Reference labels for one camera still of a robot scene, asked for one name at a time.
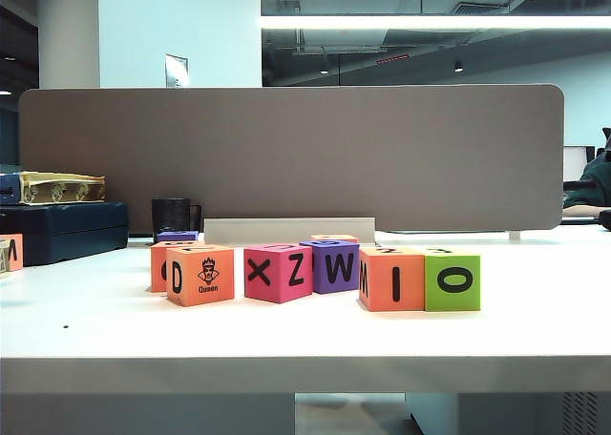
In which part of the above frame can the orange block I and 2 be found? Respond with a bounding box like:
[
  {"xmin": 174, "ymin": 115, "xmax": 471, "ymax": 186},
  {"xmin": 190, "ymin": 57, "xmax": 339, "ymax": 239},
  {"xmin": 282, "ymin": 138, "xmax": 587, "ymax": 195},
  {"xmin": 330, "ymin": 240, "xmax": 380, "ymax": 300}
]
[{"xmin": 358, "ymin": 247, "xmax": 427, "ymax": 312}]

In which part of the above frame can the green block O and 3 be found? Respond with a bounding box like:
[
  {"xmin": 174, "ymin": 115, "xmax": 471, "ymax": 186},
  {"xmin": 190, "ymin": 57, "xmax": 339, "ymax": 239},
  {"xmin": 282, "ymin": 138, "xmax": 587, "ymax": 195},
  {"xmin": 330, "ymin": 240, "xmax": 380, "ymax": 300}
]
[{"xmin": 423, "ymin": 247, "xmax": 482, "ymax": 313}]

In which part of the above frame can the grey desk divider panel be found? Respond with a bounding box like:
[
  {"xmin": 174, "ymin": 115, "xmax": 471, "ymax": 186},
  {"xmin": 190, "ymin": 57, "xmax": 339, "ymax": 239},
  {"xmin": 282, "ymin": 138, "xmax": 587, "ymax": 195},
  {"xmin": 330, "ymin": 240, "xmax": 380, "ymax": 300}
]
[{"xmin": 18, "ymin": 82, "xmax": 565, "ymax": 232}]

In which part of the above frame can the purple block W and G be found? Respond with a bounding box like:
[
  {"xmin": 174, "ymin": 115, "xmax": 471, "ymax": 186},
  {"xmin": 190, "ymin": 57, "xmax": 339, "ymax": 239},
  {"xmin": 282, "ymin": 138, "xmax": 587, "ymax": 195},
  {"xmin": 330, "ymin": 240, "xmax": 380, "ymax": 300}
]
[{"xmin": 299, "ymin": 238, "xmax": 361, "ymax": 295}]

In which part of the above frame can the pink block X and Z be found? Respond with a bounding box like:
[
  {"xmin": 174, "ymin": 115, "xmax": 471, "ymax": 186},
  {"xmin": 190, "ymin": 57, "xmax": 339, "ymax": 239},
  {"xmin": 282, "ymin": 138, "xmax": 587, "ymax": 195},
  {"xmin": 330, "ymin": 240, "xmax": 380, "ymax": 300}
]
[{"xmin": 242, "ymin": 243, "xmax": 314, "ymax": 305}]

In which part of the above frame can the orange block D and Queen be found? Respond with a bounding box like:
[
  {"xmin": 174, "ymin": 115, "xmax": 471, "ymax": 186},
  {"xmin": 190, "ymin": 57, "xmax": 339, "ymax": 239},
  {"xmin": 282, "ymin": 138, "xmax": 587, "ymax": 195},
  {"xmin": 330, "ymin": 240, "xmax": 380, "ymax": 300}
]
[{"xmin": 165, "ymin": 244, "xmax": 236, "ymax": 308}]

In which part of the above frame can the purple block W and 9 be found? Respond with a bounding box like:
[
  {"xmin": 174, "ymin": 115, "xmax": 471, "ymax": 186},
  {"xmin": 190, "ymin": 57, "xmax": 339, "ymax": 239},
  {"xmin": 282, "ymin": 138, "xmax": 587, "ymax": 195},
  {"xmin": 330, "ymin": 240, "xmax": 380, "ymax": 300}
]
[{"xmin": 156, "ymin": 230, "xmax": 200, "ymax": 244}]

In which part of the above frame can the black mesh cup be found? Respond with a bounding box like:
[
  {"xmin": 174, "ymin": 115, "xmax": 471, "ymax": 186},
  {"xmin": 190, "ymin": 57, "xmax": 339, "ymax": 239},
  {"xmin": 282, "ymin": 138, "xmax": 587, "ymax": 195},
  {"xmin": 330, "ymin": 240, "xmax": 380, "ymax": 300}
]
[{"xmin": 151, "ymin": 197, "xmax": 203, "ymax": 234}]

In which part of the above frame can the orange block B and C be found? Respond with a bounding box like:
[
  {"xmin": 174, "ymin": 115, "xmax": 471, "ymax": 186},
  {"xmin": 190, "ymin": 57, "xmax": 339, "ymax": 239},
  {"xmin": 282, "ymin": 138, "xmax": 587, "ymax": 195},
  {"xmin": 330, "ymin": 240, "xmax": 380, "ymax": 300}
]
[{"xmin": 150, "ymin": 241, "xmax": 204, "ymax": 294}]

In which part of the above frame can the dark blue plastic case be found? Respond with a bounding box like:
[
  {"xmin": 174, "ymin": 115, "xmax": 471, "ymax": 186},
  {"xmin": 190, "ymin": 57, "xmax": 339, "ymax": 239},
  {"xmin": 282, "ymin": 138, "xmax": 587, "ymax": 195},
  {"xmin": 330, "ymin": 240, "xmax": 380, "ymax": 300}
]
[{"xmin": 0, "ymin": 201, "xmax": 130, "ymax": 268}]

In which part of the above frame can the yellow patterned box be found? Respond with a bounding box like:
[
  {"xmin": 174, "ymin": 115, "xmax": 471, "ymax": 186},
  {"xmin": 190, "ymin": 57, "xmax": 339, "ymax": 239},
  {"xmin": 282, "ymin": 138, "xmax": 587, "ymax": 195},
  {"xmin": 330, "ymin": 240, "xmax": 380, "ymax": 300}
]
[{"xmin": 18, "ymin": 171, "xmax": 107, "ymax": 205}]

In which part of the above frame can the white monitor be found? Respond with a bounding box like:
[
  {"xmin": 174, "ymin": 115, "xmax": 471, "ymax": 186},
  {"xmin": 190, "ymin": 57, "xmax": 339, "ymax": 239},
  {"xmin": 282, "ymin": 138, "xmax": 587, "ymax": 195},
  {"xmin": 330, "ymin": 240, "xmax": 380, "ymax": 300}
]
[{"xmin": 562, "ymin": 145, "xmax": 597, "ymax": 183}]

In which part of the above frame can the person in green top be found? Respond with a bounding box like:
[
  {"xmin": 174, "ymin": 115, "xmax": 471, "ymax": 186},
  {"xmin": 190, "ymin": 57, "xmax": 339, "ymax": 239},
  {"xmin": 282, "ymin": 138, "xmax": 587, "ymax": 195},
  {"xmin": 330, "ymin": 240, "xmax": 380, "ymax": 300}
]
[{"xmin": 562, "ymin": 127, "xmax": 611, "ymax": 217}]

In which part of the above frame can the blue box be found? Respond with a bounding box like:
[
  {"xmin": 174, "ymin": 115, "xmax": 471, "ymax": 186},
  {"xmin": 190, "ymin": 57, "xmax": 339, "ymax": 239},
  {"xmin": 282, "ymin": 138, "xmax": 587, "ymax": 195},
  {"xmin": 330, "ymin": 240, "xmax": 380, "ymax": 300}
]
[{"xmin": 0, "ymin": 173, "xmax": 23, "ymax": 205}]

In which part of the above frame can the orange block U and M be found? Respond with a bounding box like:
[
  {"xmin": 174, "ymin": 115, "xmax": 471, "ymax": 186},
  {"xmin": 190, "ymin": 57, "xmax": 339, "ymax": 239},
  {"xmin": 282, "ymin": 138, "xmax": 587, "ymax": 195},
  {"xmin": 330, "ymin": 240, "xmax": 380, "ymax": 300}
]
[{"xmin": 0, "ymin": 233, "xmax": 24, "ymax": 273}]

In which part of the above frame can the grey vented cabinet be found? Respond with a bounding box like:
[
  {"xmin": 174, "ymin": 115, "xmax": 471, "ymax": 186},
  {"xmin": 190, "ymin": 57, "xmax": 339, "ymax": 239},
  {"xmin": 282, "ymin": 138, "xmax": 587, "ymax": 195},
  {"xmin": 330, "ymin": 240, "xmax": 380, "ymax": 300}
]
[{"xmin": 457, "ymin": 391, "xmax": 611, "ymax": 435}]

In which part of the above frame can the beige cable tray flap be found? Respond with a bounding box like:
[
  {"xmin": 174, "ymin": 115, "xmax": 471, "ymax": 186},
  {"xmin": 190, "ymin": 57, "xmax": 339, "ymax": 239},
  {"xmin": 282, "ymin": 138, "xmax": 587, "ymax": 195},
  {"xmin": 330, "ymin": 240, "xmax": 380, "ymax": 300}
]
[{"xmin": 203, "ymin": 217, "xmax": 377, "ymax": 244}]

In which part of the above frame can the white wall notice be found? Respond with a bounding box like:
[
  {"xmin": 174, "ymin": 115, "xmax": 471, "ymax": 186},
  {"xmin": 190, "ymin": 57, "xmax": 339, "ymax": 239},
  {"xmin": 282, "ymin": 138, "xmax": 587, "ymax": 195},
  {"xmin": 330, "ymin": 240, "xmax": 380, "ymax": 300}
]
[{"xmin": 164, "ymin": 52, "xmax": 190, "ymax": 89}]

